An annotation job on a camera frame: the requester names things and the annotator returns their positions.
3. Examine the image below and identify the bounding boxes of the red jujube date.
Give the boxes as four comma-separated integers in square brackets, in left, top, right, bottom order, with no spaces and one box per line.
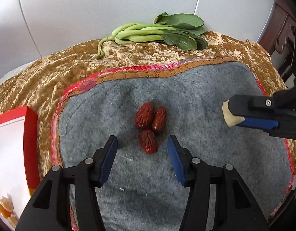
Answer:
[152,106,167,132]
[139,129,158,154]
[135,102,155,129]

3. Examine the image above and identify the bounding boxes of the large orange tangerine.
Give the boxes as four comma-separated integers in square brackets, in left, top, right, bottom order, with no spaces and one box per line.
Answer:
[0,204,12,219]

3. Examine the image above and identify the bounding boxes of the red box lid tray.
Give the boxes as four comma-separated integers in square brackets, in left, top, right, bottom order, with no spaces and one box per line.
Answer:
[0,106,40,230]

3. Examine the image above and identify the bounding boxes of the dark carved wooden furniture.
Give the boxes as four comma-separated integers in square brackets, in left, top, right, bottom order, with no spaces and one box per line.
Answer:
[259,0,296,82]

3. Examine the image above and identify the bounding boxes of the green bok choy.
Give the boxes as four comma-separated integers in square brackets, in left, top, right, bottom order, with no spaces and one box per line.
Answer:
[96,12,208,59]

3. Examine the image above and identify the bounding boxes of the grey felt mat red trim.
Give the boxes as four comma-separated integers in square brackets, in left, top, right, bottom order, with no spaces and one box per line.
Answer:
[59,62,292,230]

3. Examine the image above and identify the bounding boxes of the gold brown velvet cloth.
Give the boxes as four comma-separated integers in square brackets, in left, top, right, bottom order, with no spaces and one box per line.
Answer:
[0,30,296,231]

